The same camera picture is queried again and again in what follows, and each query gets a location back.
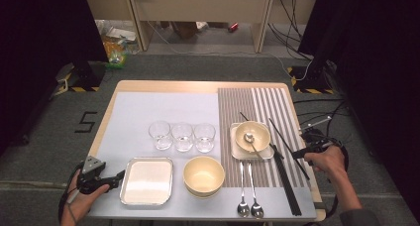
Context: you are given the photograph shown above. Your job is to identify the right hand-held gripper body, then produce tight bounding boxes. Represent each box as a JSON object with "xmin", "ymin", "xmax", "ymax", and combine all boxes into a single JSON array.
[{"xmin": 298, "ymin": 115, "xmax": 334, "ymax": 152}]

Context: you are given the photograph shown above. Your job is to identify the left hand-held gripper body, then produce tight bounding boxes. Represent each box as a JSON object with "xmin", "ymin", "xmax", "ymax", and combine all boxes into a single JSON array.
[{"xmin": 76, "ymin": 155, "xmax": 115, "ymax": 196}]

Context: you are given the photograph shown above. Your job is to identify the clear drinking glass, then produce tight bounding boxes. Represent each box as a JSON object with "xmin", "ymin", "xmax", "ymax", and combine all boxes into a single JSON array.
[
  {"xmin": 192, "ymin": 122, "xmax": 217, "ymax": 154},
  {"xmin": 170, "ymin": 121, "xmax": 195, "ymax": 154},
  {"xmin": 148, "ymin": 120, "xmax": 173, "ymax": 152}
]

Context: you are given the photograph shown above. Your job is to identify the person's left hand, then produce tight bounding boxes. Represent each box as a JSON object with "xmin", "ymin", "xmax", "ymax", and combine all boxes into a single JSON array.
[{"xmin": 60, "ymin": 170, "xmax": 111, "ymax": 226}]

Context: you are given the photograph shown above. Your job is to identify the person's right hand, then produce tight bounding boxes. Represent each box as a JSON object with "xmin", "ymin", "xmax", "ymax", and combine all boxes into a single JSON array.
[{"xmin": 303, "ymin": 145, "xmax": 347, "ymax": 180}]

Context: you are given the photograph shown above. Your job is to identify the white tray with metal rim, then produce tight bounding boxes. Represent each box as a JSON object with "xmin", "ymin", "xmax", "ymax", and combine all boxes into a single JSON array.
[{"xmin": 119, "ymin": 156, "xmax": 174, "ymax": 207}]

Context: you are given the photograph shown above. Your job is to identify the grey tape piece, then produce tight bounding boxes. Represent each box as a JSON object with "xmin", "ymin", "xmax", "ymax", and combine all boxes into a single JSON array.
[{"xmin": 313, "ymin": 201, "xmax": 335, "ymax": 214}]

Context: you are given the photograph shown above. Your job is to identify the black stand base striped tape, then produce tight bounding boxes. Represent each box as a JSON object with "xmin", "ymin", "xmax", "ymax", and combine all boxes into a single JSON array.
[
  {"xmin": 67, "ymin": 61, "xmax": 107, "ymax": 93},
  {"xmin": 286, "ymin": 61, "xmax": 335, "ymax": 95}
]

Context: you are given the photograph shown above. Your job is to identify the small square cream plate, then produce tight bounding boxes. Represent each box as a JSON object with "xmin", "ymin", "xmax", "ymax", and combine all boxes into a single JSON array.
[{"xmin": 229, "ymin": 121, "xmax": 275, "ymax": 162}]

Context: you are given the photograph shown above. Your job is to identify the large cream bowl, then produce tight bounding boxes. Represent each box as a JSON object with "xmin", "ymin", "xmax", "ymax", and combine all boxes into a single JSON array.
[{"xmin": 182, "ymin": 155, "xmax": 227, "ymax": 199}]

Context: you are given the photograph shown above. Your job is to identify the striped placemat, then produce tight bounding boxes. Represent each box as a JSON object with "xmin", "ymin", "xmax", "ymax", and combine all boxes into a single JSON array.
[{"xmin": 217, "ymin": 86, "xmax": 313, "ymax": 189}]

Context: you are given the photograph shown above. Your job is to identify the black curtain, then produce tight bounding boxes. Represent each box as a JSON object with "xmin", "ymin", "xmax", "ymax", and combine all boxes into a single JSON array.
[
  {"xmin": 298, "ymin": 0, "xmax": 420, "ymax": 220},
  {"xmin": 0, "ymin": 0, "xmax": 109, "ymax": 155}
]

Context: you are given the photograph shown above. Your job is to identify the pile of plastic bags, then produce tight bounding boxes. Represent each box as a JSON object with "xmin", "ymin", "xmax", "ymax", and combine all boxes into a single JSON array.
[{"xmin": 95, "ymin": 19, "xmax": 140, "ymax": 70}]

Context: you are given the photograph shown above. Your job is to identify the brown box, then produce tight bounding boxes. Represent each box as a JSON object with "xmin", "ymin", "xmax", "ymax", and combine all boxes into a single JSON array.
[{"xmin": 171, "ymin": 21, "xmax": 199, "ymax": 41}]

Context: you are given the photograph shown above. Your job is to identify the beige wooden desk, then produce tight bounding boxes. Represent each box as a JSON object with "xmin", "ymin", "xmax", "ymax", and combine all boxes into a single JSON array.
[{"xmin": 81, "ymin": 0, "xmax": 321, "ymax": 55}]

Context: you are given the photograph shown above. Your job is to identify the black floor cables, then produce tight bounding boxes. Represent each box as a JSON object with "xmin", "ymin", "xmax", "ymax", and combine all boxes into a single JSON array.
[{"xmin": 291, "ymin": 98, "xmax": 353, "ymax": 226}]

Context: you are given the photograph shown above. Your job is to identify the thick black right gripper cable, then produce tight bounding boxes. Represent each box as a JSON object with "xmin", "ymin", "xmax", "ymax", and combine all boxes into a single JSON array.
[{"xmin": 325, "ymin": 138, "xmax": 351, "ymax": 220}]

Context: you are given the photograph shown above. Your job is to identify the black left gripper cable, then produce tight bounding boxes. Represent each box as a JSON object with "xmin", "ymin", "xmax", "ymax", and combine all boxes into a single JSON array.
[{"xmin": 57, "ymin": 162, "xmax": 83, "ymax": 226}]

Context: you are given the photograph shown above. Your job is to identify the black wall socket cables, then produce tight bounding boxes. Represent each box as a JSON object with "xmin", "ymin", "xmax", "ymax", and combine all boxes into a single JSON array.
[{"xmin": 266, "ymin": 0, "xmax": 313, "ymax": 61}]

